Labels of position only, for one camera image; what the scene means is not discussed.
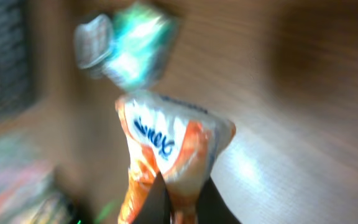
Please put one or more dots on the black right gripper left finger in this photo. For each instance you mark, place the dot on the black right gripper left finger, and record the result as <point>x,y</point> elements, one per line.
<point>157,206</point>

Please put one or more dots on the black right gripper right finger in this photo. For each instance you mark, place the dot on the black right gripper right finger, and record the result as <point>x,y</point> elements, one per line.
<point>211,208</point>

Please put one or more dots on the orange tissue pack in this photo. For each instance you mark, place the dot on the orange tissue pack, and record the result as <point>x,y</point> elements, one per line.
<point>179,140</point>

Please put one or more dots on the teal tissue pack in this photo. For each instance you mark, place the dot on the teal tissue pack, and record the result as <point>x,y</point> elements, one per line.
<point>143,37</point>

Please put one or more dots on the grey plastic shopping basket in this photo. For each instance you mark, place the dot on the grey plastic shopping basket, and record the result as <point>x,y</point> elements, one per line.
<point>17,79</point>

